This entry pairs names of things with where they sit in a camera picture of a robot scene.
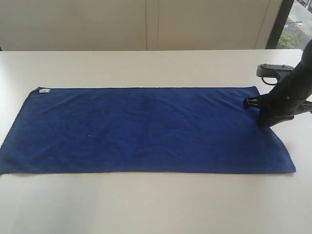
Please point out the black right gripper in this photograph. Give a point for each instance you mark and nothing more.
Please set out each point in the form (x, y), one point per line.
(287, 99)

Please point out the blue towel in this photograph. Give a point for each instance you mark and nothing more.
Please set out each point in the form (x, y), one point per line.
(182, 130)

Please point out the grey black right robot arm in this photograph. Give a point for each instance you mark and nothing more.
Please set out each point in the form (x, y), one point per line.
(304, 64)

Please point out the white label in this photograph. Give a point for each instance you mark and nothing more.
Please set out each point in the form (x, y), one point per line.
(44, 90)

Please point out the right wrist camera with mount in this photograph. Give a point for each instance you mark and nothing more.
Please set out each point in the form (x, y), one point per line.
(278, 72)

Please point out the black window frame post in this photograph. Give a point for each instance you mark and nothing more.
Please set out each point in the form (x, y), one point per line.
(279, 24)

